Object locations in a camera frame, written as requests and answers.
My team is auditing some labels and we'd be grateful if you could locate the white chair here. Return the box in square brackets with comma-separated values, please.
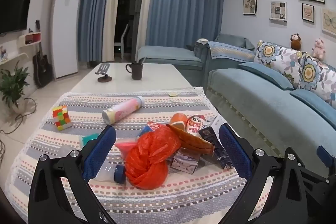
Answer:
[115, 24, 131, 59]

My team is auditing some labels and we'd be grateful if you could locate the orange paper cup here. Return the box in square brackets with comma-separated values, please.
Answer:
[169, 113, 188, 133]

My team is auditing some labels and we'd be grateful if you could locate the white coffee table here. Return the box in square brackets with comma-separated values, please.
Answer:
[63, 63, 195, 99]

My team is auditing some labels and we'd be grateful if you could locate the black television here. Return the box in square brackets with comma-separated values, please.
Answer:
[0, 0, 34, 35]

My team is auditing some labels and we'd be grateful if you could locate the white printed packet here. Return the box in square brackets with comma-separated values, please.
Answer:
[203, 114, 224, 132]

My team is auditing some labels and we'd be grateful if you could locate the striped woven tablecloth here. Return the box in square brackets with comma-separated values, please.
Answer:
[5, 87, 273, 224]

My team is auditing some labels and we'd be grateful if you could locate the blue cushion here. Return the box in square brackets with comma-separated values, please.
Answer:
[290, 89, 336, 133]
[238, 62, 295, 90]

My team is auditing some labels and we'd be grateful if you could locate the white framed collage picture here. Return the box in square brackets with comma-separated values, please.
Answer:
[269, 1, 287, 22]

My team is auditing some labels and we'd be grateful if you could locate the colourful puzzle cube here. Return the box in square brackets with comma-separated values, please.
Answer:
[52, 105, 72, 131]

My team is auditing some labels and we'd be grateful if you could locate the teal fabric sofa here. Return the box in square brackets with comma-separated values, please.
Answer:
[136, 34, 336, 161]

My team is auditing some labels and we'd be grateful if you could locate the white and red shelf box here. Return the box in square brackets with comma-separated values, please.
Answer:
[17, 32, 42, 46]

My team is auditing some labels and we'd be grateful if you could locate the brown monkey plush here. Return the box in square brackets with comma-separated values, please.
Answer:
[290, 34, 302, 51]

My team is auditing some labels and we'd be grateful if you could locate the floral cushion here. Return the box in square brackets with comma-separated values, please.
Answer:
[253, 40, 307, 83]
[293, 52, 336, 107]

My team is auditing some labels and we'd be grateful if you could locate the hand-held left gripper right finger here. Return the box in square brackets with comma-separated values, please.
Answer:
[219, 124, 330, 224]

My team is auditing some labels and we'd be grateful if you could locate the white standing air conditioner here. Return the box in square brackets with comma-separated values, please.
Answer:
[51, 0, 85, 80]

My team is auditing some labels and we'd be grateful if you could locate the brown snack wrapper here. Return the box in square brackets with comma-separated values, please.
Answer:
[168, 124, 215, 155]

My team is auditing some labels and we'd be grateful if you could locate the tall black framed picture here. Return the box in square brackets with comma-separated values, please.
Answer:
[243, 0, 258, 15]

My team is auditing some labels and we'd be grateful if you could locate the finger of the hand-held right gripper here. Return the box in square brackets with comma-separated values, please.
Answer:
[304, 146, 336, 188]

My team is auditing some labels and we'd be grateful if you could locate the green potted plant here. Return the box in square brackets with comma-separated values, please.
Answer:
[0, 61, 31, 112]

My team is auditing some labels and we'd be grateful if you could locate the black acoustic guitar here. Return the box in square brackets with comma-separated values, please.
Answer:
[33, 20, 54, 88]

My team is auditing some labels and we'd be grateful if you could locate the small grey print carton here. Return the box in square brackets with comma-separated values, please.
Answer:
[171, 148, 201, 174]

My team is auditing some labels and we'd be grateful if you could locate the pink cylindrical bottle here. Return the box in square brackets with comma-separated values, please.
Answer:
[102, 96, 145, 125]

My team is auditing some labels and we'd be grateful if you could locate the white lower wall shelf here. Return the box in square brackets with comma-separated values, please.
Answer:
[0, 52, 29, 66]

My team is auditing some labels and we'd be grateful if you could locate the pink pig plush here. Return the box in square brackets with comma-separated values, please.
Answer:
[312, 38, 326, 61]

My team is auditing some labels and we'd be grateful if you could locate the teal plastic piece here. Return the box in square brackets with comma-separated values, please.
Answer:
[80, 134, 100, 147]

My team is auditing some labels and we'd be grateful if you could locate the brown phone stand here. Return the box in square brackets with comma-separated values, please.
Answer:
[98, 63, 113, 83]

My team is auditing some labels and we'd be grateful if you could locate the glass balcony door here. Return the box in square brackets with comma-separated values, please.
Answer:
[114, 0, 147, 60]

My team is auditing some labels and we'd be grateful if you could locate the black floor cable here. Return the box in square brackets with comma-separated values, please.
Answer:
[0, 97, 37, 167]

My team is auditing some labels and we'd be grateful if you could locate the crown print framed picture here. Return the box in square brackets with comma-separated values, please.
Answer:
[302, 3, 315, 23]

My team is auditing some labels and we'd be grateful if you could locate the butterfly picture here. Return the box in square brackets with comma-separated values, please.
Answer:
[322, 7, 336, 36]

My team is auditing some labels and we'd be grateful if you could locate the panda print can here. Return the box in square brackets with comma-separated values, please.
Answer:
[185, 114, 208, 137]

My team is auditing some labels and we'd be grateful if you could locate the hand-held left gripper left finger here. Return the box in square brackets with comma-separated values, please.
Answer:
[28, 125, 117, 224]

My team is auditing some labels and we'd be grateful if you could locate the striped sofa armrest cover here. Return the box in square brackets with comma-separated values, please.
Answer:
[207, 40, 257, 62]

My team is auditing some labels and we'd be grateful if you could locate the brown mug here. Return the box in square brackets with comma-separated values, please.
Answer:
[125, 63, 144, 80]

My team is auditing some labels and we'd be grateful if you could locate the dark printed box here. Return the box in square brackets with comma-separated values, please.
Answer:
[198, 124, 235, 170]

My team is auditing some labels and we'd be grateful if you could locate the pink plastic cup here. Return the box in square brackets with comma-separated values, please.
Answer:
[115, 140, 138, 159]

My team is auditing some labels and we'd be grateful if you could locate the white sheer curtain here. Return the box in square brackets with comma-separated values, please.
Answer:
[101, 0, 126, 62]
[135, 0, 159, 57]

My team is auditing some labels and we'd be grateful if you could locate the white bottle with blue cap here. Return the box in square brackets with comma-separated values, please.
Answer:
[95, 164, 127, 184]

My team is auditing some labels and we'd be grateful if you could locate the orange plastic bag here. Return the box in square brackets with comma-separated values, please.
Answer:
[125, 124, 182, 190]

